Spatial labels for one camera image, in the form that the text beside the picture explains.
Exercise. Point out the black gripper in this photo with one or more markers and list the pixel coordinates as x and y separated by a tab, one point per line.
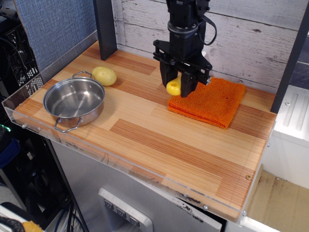
183	43

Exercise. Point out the yellow handled white toy knife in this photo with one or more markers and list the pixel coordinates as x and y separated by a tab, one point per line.
174	86

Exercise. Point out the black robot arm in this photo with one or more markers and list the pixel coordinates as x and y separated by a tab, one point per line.
183	13

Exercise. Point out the folded orange towel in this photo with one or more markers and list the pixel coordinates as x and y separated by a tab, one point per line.
214	104

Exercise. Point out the clear acrylic table guard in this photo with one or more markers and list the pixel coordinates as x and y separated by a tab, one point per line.
207	166

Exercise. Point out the yellow toy potato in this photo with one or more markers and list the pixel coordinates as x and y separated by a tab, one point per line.
104	75

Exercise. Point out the stainless steel pot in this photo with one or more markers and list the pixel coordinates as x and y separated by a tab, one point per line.
75	101

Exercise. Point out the white side cabinet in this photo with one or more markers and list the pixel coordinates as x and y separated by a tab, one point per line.
287	151

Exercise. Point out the silver control panel with buttons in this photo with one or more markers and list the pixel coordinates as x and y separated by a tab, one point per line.
121	216

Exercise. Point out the black plastic crate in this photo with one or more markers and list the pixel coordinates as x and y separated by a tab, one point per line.
21	61

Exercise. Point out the yellow object bottom left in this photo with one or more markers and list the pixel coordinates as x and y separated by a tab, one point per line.
30	226

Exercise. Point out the left dark vertical post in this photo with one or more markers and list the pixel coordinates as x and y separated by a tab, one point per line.
105	28

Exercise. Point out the dark vertical post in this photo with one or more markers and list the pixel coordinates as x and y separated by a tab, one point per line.
105	28
292	61

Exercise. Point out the right dark vertical post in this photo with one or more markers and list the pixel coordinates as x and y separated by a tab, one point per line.
292	61

